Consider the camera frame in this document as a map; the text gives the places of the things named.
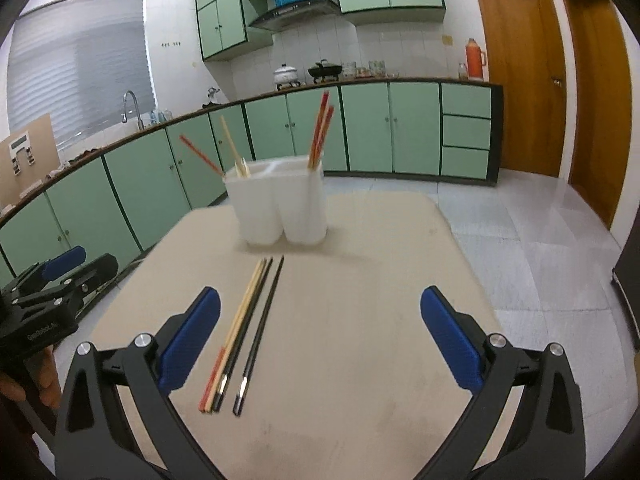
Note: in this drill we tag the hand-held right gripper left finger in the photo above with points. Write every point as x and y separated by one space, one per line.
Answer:
192 340

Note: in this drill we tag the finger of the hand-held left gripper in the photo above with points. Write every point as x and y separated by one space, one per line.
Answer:
62 261
95 270

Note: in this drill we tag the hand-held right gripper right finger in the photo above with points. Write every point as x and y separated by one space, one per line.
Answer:
450 340

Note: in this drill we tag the light wooden chopstick red end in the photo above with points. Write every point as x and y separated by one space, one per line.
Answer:
212 382

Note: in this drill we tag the plain wooden chopstick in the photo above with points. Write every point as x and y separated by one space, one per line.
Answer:
230 142
243 315

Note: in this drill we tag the black chopstick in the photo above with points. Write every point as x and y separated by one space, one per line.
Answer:
260 335
248 322

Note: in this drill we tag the white plastic utensil holder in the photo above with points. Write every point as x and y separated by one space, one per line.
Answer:
260 210

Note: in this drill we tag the person's left hand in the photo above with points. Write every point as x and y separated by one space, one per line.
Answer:
47 380

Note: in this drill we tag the long green base cabinet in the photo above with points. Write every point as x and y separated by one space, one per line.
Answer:
140 180

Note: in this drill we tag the brown wooden board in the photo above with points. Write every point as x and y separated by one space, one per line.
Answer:
42 160

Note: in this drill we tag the white plastic fixture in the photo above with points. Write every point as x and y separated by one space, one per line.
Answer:
20 142

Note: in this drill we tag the metal sink faucet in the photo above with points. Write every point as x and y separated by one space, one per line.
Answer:
137 110

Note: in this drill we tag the small clear bottles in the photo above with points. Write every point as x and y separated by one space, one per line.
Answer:
161 117

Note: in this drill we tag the green drawer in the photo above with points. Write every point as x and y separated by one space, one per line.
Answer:
464 162
466 101
465 132

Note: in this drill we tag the grey window blind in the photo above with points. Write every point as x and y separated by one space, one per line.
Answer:
80 70

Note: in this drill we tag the silver kettle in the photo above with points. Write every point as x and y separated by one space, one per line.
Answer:
214 95

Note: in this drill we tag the green base cabinet with drawers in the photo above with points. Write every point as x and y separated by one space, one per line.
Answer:
370 130

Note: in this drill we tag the small glass jar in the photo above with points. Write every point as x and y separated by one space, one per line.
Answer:
462 72

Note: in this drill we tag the white pot with lid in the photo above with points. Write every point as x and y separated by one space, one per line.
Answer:
286 76

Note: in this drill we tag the narrow wooden door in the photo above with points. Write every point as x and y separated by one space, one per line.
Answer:
597 110

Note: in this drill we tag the wide wooden door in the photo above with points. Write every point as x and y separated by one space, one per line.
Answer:
520 70

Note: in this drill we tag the patterned cup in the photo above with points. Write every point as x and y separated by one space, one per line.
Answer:
377 68

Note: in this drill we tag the orange thermos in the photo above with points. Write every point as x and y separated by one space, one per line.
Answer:
475 60

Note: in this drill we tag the black wok with lid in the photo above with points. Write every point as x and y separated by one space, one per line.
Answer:
324 70

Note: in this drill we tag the black range hood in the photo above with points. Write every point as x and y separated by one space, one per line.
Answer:
295 12

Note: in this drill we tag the small wall hooks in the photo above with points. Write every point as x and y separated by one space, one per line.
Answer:
175 44

